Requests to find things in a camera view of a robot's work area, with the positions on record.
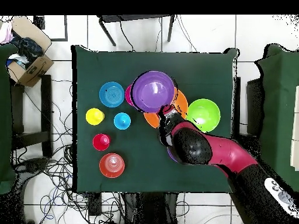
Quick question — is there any cardboard box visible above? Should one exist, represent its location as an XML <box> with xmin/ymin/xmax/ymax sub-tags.
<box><xmin>6</xmin><ymin>15</ymin><xmax>55</xmax><ymax>88</ymax></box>

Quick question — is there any black metal frame table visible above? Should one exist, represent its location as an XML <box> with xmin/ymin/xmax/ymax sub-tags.
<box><xmin>96</xmin><ymin>14</ymin><xmax>176</xmax><ymax>47</ymax></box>

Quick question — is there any blue plastic cup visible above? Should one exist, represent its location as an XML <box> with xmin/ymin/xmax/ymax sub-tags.
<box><xmin>113</xmin><ymin>112</ymin><xmax>132</xmax><ymax>131</ymax></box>

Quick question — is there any black floor frame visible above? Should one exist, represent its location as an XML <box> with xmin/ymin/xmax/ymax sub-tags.
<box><xmin>33</xmin><ymin>15</ymin><xmax>68</xmax><ymax>42</ymax></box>

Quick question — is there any red plastic cup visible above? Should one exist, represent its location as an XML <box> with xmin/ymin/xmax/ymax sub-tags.
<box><xmin>92</xmin><ymin>133</ymin><xmax>111</xmax><ymax>152</ymax></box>

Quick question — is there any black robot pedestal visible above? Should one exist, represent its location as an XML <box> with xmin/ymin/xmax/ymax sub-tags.
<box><xmin>121</xmin><ymin>192</ymin><xmax>179</xmax><ymax>224</ymax></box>

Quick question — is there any large orange plastic bowl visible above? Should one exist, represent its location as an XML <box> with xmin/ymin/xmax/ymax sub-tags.
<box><xmin>143</xmin><ymin>86</ymin><xmax>189</xmax><ymax>130</ymax></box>

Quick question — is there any blue plastic bowl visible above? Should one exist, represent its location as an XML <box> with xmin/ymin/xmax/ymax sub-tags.
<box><xmin>99</xmin><ymin>81</ymin><xmax>125</xmax><ymax>109</ymax></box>

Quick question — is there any pile of clothes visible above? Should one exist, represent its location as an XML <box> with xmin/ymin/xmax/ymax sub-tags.
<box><xmin>0</xmin><ymin>22</ymin><xmax>45</xmax><ymax>69</ymax></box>

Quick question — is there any black power brick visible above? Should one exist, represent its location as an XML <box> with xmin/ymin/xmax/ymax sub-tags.
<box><xmin>88</xmin><ymin>192</ymin><xmax>103</xmax><ymax>216</ymax></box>

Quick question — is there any tangle of floor cables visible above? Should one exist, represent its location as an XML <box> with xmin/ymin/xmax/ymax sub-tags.
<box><xmin>11</xmin><ymin>76</ymin><xmax>124</xmax><ymax>224</ymax></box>

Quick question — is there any green plastic bowl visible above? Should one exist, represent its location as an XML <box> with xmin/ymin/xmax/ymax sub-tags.
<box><xmin>186</xmin><ymin>98</ymin><xmax>221</xmax><ymax>133</ymax></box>

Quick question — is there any dark green tablecloth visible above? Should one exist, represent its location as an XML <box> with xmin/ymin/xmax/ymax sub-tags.
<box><xmin>71</xmin><ymin>44</ymin><xmax>240</xmax><ymax>194</ymax></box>

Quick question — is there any black floor device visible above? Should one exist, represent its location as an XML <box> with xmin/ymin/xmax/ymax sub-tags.
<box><xmin>13</xmin><ymin>157</ymin><xmax>50</xmax><ymax>174</ymax></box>

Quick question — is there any black stand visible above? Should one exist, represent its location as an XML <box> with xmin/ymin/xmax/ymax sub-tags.
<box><xmin>246</xmin><ymin>78</ymin><xmax>266</xmax><ymax>137</ymax></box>

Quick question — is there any yellow plastic cup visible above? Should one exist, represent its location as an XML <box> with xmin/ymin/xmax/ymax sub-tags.
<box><xmin>85</xmin><ymin>107</ymin><xmax>105</xmax><ymax>126</ymax></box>

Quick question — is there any purple plastic bowl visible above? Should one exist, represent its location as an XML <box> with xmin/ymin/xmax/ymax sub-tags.
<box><xmin>166</xmin><ymin>146</ymin><xmax>179</xmax><ymax>163</ymax></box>
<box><xmin>131</xmin><ymin>71</ymin><xmax>175</xmax><ymax>114</ymax></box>

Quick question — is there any green cloth covered table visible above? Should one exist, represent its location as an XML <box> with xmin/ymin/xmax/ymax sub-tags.
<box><xmin>253</xmin><ymin>43</ymin><xmax>299</xmax><ymax>196</ymax></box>
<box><xmin>0</xmin><ymin>43</ymin><xmax>19</xmax><ymax>195</ymax></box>

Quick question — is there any pink plastic bowl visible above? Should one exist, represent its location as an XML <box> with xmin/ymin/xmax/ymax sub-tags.
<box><xmin>124</xmin><ymin>83</ymin><xmax>135</xmax><ymax>107</ymax></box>

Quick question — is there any white panel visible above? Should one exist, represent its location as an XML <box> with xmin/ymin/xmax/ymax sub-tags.
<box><xmin>290</xmin><ymin>85</ymin><xmax>299</xmax><ymax>172</ymax></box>

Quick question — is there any small red-orange plastic bowl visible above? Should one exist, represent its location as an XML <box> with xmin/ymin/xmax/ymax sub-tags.
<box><xmin>99</xmin><ymin>152</ymin><xmax>126</xmax><ymax>179</ymax></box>

